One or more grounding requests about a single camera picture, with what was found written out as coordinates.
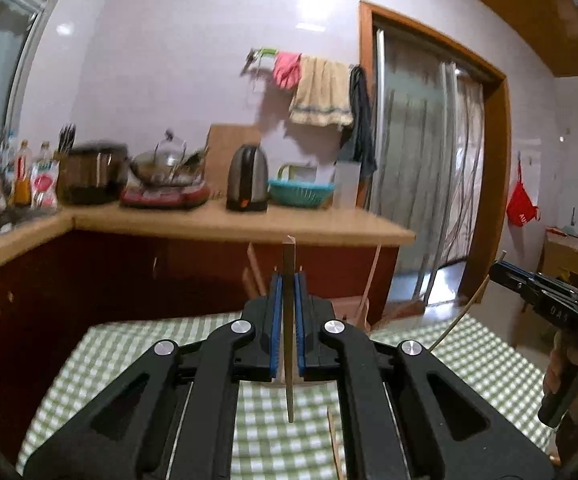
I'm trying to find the wooden door frame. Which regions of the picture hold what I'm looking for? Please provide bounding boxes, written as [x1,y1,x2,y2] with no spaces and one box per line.
[359,0,512,306]

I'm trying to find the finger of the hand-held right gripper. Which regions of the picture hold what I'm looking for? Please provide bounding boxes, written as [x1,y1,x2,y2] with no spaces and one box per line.
[504,261,578,297]
[489,262,544,311]

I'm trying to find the translucent plastic container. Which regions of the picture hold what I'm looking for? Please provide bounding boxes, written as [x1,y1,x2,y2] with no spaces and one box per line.
[333,161,360,209]

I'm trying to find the red-brown kitchen cabinets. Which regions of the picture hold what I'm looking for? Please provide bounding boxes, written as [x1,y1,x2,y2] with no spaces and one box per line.
[0,230,400,461]

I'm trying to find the knife block with scissors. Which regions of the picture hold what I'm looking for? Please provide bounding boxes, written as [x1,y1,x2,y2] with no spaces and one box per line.
[56,124,77,158]

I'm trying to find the red hanging bag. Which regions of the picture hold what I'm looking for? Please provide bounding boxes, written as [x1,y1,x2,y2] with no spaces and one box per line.
[506,160,542,228]

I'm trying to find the striped sheer curtain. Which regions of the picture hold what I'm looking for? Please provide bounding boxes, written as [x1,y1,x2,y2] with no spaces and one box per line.
[439,75,484,266]

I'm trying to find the amber oil bottle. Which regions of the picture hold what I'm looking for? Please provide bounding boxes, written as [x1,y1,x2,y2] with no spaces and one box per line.
[13,140,34,206]

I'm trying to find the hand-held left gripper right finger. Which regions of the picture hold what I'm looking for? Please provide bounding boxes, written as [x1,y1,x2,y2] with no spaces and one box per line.
[294,271,554,480]

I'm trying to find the beige countertop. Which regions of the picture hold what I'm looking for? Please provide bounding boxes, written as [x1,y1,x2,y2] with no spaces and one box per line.
[0,197,417,286]

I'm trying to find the pink rubber glove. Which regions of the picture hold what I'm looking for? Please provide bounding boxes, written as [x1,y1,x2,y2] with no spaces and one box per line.
[273,51,302,91]

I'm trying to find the group of wooden chopsticks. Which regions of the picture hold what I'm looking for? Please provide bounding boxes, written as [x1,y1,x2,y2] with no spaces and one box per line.
[241,242,384,480]

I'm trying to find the metal towel rail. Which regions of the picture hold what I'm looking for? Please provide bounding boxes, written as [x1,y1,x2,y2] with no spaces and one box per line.
[241,47,362,78]

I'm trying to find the dark rice cooker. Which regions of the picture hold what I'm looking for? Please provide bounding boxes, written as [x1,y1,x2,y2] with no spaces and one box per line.
[59,141,130,206]

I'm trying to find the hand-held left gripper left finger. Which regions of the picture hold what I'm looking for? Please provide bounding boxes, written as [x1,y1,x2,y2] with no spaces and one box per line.
[24,272,284,480]

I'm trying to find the light wooden chopstick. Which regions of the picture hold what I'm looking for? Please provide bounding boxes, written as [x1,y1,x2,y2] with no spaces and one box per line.
[430,251,508,350]
[283,236,297,423]

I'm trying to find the dark grey cloth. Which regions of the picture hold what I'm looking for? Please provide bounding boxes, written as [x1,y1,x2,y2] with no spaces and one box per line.
[340,65,378,178]

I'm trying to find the sliding glass door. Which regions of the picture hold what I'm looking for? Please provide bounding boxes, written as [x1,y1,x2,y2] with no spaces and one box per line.
[374,27,457,286]

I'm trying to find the wooden cutting board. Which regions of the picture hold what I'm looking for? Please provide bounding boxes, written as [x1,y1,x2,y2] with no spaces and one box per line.
[205,124,264,196]

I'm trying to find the teal plastic colander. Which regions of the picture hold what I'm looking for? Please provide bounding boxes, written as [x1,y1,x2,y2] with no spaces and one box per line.
[268,179,336,208]

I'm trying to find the pink and white packet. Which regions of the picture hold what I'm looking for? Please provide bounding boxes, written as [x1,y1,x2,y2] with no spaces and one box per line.
[30,160,60,209]

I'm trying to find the red induction cooker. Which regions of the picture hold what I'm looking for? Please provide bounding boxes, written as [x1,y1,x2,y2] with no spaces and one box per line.
[120,182,212,209]

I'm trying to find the steel wok with lid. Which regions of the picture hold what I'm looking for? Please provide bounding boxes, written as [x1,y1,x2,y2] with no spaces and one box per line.
[129,130,210,186]

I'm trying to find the black and steel kettle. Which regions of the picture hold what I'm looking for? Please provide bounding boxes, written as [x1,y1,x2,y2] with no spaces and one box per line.
[226,144,270,212]

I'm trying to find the green checkered tablecloth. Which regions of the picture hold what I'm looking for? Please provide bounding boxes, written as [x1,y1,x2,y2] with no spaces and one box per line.
[16,310,554,480]

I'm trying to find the pale green measuring jug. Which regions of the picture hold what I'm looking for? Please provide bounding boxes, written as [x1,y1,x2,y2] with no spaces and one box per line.
[276,162,334,186]

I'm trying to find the beige striped towel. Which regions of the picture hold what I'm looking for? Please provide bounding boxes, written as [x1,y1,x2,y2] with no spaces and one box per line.
[289,56,354,128]

